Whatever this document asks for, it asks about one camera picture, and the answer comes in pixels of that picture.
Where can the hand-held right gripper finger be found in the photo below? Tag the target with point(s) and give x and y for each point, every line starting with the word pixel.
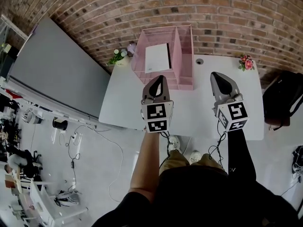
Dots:
pixel 227 86
pixel 219 84

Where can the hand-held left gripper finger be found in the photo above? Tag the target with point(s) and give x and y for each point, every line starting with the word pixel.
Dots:
pixel 161 80
pixel 152 89

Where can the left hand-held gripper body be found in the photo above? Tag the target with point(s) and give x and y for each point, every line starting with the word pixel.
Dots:
pixel 156 117

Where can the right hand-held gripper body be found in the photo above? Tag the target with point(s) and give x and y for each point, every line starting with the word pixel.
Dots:
pixel 236 113

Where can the thin white book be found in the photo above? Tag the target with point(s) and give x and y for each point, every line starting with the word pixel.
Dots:
pixel 157 58

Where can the pink mesh desk organizer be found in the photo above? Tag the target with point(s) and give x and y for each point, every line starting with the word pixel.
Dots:
pixel 184 65

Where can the person's right forearm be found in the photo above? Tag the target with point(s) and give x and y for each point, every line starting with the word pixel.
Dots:
pixel 240 155

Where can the person's left forearm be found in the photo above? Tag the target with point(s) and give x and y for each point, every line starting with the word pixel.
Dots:
pixel 144 169

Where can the pink flower pot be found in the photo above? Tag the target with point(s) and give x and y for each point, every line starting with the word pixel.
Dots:
pixel 247 63

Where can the person's left white shoe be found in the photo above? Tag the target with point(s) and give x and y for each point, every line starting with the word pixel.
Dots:
pixel 175 143

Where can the person's white shoe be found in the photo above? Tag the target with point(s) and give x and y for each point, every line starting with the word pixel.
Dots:
pixel 175 143
pixel 195 157

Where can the white desk with drawers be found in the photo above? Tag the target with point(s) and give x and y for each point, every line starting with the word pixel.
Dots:
pixel 196 112

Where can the chair with dark red seat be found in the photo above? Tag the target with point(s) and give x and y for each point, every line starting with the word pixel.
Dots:
pixel 277 122

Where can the purple flower ornament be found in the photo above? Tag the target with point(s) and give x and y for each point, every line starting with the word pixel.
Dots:
pixel 131 49

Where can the white flower green plant pot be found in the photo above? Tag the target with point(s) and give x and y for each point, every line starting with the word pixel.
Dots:
pixel 117 57

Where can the black backpack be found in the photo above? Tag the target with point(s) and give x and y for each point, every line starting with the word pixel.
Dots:
pixel 281 96

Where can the person's khaki shorts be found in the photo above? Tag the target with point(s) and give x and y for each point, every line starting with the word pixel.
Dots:
pixel 175 162

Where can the person's right white shoe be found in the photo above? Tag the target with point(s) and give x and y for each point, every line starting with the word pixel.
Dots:
pixel 195 157

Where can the white power strip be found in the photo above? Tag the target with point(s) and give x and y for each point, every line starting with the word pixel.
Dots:
pixel 77 138

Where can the person's black shirt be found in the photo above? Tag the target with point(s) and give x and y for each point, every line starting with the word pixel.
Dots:
pixel 201 202

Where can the black round bin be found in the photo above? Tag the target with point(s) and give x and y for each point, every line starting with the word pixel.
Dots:
pixel 59 124

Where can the grey backpack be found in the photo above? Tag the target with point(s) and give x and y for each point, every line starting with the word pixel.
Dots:
pixel 67 197

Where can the grey striped round container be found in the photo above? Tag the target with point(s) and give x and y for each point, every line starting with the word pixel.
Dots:
pixel 32 116

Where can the black office chair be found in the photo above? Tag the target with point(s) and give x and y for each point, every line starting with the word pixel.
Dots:
pixel 33 164

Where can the red item on refrigerator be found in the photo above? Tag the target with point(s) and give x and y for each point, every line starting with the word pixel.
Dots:
pixel 12 94

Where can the small white table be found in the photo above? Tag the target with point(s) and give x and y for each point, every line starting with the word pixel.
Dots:
pixel 42 202

